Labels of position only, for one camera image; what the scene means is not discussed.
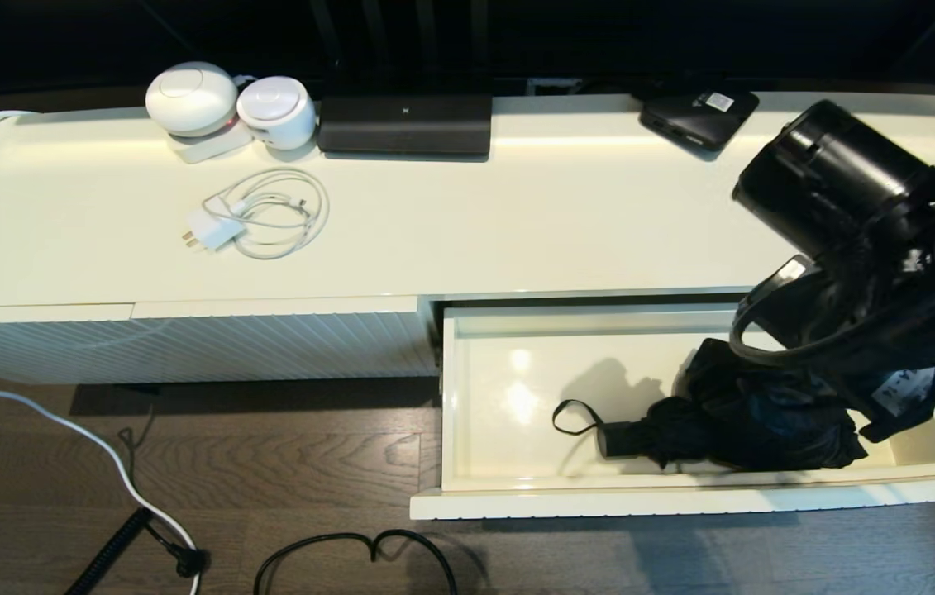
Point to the large white round device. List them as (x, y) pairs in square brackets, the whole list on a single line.
[(191, 97)]

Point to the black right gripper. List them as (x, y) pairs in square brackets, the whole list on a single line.
[(901, 388)]

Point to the black set-top box with label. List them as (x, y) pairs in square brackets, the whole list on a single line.
[(694, 120)]

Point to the white fluted cabinet front panel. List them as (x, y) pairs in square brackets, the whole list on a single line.
[(285, 341)]

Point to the black flat rectangular box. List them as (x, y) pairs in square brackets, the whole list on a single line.
[(405, 126)]

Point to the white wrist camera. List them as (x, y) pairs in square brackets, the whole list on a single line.
[(789, 271)]

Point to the wall outlet plate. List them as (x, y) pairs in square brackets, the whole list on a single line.
[(554, 85)]

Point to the white flat base box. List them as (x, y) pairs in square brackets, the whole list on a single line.
[(209, 149)]

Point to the white tv cabinet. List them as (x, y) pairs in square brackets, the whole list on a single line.
[(475, 223)]

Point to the small white round device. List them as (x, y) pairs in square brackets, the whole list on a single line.
[(275, 110)]

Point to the black folding umbrella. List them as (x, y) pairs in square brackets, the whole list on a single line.
[(765, 421)]

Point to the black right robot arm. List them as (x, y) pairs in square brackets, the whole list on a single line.
[(831, 173)]

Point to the white fluted drawer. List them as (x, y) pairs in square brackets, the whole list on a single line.
[(517, 397)]

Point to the white charger plug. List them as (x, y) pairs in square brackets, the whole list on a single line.
[(213, 228)]

